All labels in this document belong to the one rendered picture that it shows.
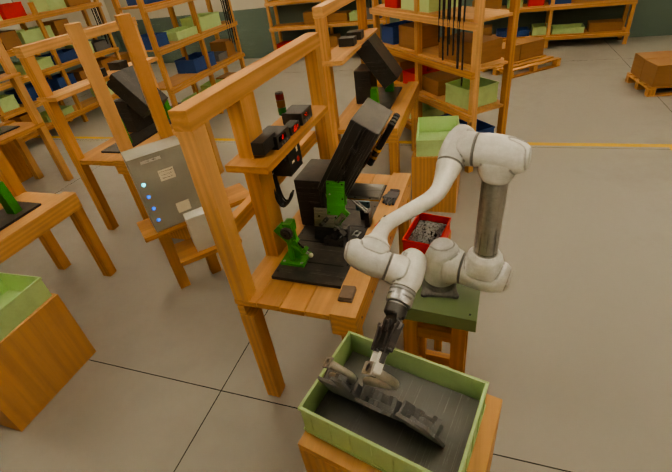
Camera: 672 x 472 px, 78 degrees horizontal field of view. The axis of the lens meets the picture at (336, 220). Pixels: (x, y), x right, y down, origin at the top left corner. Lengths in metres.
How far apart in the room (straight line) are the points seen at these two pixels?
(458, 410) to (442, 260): 0.63
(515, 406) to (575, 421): 0.32
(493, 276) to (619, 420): 1.38
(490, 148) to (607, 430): 1.89
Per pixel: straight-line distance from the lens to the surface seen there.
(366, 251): 1.43
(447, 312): 2.05
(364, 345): 1.94
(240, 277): 2.20
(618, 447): 2.95
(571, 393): 3.06
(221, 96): 1.99
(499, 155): 1.62
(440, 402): 1.86
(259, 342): 2.55
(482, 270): 1.93
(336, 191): 2.43
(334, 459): 1.82
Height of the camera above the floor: 2.41
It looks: 34 degrees down
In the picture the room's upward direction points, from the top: 8 degrees counter-clockwise
